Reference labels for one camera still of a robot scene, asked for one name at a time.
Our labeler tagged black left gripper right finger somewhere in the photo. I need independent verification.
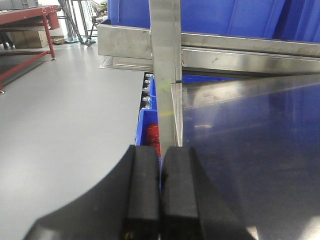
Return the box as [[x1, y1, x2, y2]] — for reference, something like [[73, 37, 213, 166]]
[[161, 146, 253, 240]]

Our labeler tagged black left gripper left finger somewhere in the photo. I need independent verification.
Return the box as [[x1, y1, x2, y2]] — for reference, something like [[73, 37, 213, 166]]
[[24, 145, 160, 240]]

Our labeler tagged blue bin with red parts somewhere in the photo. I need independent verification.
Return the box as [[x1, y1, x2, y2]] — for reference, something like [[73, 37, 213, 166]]
[[135, 108, 162, 195]]

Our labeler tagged steel shelf plate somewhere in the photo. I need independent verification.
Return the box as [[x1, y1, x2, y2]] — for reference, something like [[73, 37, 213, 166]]
[[182, 74, 320, 240]]

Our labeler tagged large blue plastic bin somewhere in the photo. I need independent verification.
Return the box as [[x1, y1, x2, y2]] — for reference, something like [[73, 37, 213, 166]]
[[107, 0, 320, 43]]

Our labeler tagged brown cardboard box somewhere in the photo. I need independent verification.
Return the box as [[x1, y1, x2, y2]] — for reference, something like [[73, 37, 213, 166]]
[[11, 31, 49, 49]]

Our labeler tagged stainless steel shelf post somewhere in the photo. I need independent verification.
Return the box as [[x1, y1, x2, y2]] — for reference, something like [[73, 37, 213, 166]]
[[149, 0, 182, 158]]

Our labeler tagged red metal frame table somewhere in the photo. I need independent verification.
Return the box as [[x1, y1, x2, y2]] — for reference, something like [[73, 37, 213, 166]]
[[0, 5, 61, 95]]

